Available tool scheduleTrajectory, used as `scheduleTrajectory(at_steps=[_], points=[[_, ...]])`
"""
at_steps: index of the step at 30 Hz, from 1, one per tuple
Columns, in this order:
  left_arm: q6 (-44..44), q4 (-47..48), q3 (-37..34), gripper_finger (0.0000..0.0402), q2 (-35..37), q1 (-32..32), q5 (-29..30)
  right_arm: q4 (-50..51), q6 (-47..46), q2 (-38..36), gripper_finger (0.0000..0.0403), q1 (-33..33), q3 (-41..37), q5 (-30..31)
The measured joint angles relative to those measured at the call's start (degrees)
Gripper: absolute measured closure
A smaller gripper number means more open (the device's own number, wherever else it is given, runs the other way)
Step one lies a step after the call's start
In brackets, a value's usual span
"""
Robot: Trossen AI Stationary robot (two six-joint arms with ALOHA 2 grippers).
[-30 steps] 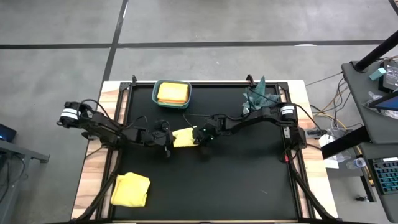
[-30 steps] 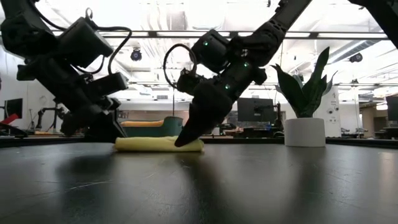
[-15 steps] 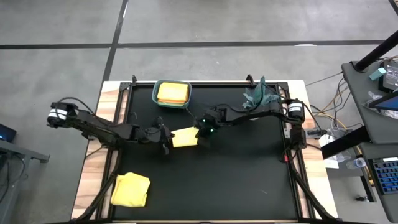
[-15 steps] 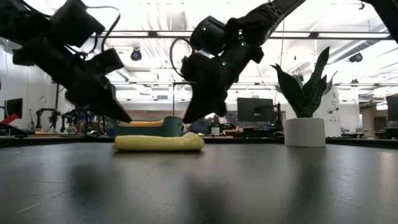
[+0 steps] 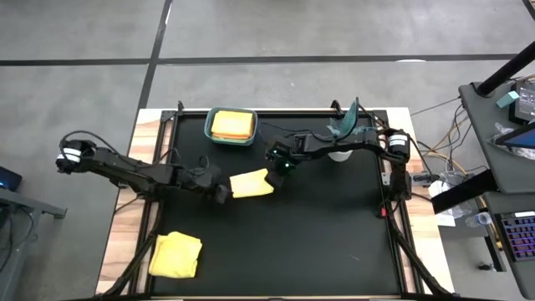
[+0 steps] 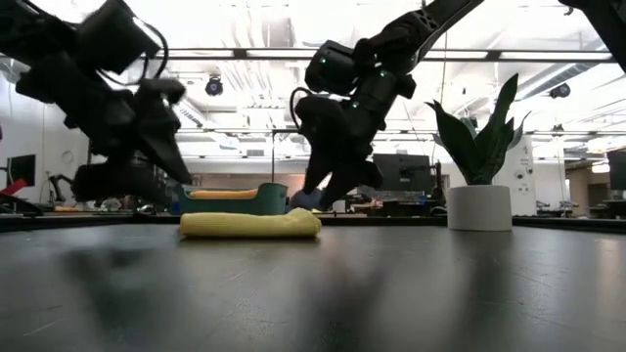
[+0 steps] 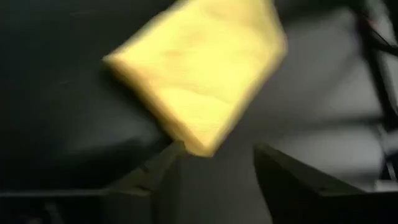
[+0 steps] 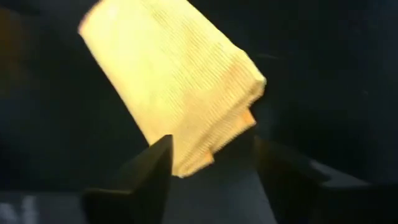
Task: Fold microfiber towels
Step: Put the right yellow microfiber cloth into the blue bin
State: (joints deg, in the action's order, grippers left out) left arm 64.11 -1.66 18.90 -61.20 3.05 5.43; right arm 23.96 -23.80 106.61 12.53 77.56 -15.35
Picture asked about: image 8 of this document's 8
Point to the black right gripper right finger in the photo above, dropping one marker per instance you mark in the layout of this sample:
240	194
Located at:
311	202

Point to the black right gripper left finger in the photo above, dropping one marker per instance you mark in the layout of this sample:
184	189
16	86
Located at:
140	199

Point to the yellow microfiber towel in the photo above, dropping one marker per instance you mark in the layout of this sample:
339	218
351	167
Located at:
171	77

